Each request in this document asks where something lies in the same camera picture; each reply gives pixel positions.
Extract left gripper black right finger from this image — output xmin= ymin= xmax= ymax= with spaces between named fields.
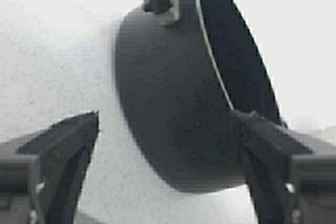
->
xmin=229 ymin=110 xmax=335 ymax=223

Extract black two-handled cooking pot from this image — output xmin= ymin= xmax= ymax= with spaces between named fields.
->
xmin=114 ymin=0 xmax=282 ymax=194

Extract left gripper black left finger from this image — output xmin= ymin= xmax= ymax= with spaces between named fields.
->
xmin=1 ymin=111 xmax=100 ymax=223

